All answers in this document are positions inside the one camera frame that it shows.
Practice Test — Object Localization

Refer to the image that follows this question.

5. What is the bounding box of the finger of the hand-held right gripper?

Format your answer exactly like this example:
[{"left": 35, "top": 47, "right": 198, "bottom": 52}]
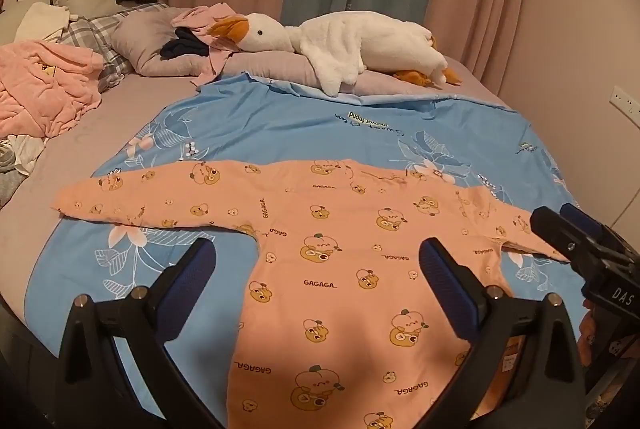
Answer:
[
  {"left": 559, "top": 203, "right": 640, "bottom": 262},
  {"left": 530, "top": 206, "right": 626, "bottom": 277}
]

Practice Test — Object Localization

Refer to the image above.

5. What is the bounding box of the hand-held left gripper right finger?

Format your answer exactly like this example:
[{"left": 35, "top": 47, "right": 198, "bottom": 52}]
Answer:
[{"left": 419, "top": 238, "right": 586, "bottom": 429}]

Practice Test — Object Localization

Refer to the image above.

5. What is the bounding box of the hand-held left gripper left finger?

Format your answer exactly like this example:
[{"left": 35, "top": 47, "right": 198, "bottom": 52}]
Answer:
[{"left": 54, "top": 238, "right": 226, "bottom": 429}]

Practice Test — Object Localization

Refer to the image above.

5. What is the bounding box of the orange printed baby top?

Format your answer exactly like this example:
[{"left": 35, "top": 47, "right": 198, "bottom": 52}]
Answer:
[{"left": 50, "top": 157, "right": 573, "bottom": 429}]

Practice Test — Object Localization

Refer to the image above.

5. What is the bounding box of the mauve bed sheet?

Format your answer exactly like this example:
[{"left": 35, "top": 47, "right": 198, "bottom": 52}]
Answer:
[{"left": 0, "top": 49, "right": 511, "bottom": 325}]

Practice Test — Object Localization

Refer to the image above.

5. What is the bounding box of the blue floral blanket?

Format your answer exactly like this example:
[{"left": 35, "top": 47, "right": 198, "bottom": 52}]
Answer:
[{"left": 22, "top": 71, "right": 581, "bottom": 429}]

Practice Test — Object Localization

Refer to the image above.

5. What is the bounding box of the small white cloth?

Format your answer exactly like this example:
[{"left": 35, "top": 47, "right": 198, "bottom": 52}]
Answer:
[{"left": 5, "top": 134, "right": 48, "bottom": 174}]

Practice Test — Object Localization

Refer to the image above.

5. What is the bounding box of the mauve pillow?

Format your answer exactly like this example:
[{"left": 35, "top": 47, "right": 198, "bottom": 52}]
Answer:
[
  {"left": 222, "top": 49, "right": 466, "bottom": 97},
  {"left": 110, "top": 6, "right": 241, "bottom": 77}
]

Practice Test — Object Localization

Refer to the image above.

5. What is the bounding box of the navy cloth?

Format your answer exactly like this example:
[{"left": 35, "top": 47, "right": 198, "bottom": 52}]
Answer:
[{"left": 160, "top": 29, "right": 211, "bottom": 60}]

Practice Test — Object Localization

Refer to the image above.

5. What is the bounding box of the pink fluffy garment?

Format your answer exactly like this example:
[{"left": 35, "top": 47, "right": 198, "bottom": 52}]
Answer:
[{"left": 0, "top": 40, "right": 106, "bottom": 140}]

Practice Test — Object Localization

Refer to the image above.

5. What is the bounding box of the white goose plush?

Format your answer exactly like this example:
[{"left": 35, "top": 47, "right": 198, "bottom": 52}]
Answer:
[{"left": 207, "top": 10, "right": 463, "bottom": 97}]

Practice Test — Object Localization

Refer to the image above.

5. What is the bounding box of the thin pink garment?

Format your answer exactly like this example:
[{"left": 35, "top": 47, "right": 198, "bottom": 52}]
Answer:
[{"left": 172, "top": 4, "right": 251, "bottom": 84}]

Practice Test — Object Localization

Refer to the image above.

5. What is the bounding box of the grey plaid pillow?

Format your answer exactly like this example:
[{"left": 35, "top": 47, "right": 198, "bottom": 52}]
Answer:
[{"left": 62, "top": 4, "right": 166, "bottom": 92}]

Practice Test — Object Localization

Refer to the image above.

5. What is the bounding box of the cream garment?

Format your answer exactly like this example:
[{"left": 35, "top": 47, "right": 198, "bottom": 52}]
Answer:
[{"left": 15, "top": 1, "right": 71, "bottom": 42}]

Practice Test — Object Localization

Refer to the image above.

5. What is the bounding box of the white wall socket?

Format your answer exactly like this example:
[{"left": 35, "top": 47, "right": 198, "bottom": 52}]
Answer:
[{"left": 610, "top": 85, "right": 640, "bottom": 130}]

